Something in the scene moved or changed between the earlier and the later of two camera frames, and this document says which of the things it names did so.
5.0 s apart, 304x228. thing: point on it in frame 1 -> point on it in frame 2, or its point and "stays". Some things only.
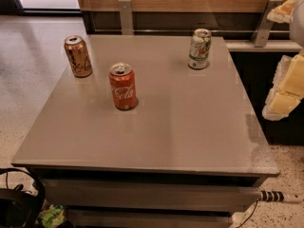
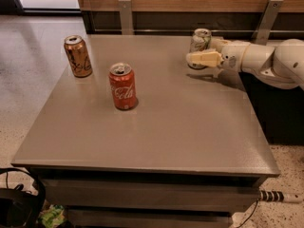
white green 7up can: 199,49 stays
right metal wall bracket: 265,25 stays
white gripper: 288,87 -> 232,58
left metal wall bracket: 125,13 stays
